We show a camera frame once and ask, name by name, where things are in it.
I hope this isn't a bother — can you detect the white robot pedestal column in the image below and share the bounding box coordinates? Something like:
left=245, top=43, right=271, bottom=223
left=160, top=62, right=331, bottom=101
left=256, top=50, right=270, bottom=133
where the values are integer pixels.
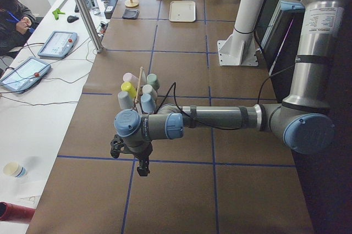
left=217, top=0, right=264, bottom=66

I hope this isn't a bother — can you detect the near teach pendant tablet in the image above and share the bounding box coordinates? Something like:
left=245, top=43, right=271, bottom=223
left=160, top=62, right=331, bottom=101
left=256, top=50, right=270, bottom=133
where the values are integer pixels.
left=1, top=57, right=52, bottom=93

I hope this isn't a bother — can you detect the seated person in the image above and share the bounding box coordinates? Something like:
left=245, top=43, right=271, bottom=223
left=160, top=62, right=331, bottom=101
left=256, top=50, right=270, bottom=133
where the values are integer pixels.
left=1, top=0, right=39, bottom=55

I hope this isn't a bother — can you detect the cream rabbit tray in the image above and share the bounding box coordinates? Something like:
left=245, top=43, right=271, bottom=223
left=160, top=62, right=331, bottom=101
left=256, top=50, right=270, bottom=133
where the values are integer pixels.
left=169, top=1, right=196, bottom=23

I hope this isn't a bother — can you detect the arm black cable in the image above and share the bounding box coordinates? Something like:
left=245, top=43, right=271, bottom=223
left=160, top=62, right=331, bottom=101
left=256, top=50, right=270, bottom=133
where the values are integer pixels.
left=156, top=63, right=296, bottom=131

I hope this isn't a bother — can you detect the black power strip box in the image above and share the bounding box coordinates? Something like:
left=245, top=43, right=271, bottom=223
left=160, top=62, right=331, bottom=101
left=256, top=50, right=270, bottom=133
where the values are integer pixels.
left=103, top=0, right=118, bottom=19

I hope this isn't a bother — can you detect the green cup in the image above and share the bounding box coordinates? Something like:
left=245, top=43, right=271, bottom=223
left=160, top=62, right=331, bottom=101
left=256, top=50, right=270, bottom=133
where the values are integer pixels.
left=147, top=73, right=160, bottom=91

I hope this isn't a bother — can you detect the yellow cup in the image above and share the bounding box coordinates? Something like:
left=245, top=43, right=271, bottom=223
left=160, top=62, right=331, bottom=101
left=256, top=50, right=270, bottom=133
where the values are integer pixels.
left=121, top=81, right=136, bottom=98

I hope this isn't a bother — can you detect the black computer mouse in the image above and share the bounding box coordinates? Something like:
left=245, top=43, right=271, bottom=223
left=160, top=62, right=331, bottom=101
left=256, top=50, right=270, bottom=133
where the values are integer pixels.
left=67, top=15, right=79, bottom=23

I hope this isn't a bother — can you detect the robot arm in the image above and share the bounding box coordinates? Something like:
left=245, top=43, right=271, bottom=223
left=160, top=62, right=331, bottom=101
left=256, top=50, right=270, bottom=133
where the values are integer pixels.
left=111, top=0, right=351, bottom=176

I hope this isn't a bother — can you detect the red cylinder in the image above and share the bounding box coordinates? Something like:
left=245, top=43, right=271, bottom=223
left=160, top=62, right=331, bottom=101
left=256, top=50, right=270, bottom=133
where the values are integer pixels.
left=1, top=202, right=36, bottom=224

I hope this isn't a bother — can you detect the folded grey cloth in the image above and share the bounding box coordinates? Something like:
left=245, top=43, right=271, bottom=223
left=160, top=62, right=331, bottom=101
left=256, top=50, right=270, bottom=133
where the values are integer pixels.
left=122, top=8, right=139, bottom=20

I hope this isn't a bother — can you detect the teach pendant tablet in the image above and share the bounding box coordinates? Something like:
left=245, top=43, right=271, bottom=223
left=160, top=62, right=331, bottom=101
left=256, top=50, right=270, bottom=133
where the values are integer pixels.
left=1, top=57, right=52, bottom=93
left=38, top=31, right=78, bottom=60

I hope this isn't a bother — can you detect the pink cup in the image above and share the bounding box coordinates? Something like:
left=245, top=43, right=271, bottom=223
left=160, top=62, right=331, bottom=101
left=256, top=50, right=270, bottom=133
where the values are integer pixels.
left=123, top=72, right=139, bottom=87

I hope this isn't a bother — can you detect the aluminium frame post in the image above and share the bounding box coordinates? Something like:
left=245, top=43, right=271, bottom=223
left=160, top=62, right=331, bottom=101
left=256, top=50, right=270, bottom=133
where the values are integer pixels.
left=75, top=0, right=103, bottom=53

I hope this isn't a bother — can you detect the grey cup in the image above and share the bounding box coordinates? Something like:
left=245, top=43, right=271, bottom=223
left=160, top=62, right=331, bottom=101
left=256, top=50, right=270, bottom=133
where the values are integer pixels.
left=117, top=91, right=134, bottom=110

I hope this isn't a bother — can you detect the far teach pendant tablet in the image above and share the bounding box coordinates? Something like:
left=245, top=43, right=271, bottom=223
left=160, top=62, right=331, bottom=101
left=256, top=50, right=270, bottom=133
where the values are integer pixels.
left=38, top=31, right=78, bottom=60

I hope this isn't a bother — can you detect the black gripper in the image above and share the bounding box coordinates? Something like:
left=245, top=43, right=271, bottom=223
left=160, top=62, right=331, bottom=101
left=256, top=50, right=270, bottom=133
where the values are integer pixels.
left=129, top=142, right=153, bottom=176

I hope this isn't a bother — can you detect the green clamp tool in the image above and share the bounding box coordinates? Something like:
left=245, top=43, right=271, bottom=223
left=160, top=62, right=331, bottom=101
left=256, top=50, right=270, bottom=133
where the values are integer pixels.
left=52, top=8, right=65, bottom=20

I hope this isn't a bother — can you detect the blue cup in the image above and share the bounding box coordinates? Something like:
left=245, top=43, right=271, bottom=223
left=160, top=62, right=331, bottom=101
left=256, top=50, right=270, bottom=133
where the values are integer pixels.
left=141, top=94, right=156, bottom=114

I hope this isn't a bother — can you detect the beige cup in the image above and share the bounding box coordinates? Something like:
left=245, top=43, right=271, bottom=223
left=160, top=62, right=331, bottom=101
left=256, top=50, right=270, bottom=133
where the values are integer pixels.
left=142, top=84, right=157, bottom=100

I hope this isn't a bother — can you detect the paper cup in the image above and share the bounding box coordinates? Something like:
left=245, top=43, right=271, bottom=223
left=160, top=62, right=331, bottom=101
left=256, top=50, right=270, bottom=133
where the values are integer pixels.
left=3, top=161, right=26, bottom=178

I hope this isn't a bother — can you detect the white wire cup rack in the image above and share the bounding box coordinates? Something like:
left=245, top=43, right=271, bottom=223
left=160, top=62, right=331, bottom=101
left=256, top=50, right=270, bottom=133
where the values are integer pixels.
left=133, top=67, right=157, bottom=114

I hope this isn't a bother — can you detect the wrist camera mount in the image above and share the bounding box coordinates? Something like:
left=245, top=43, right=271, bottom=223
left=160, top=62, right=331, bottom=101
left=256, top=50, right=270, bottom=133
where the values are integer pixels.
left=110, top=135, right=124, bottom=159

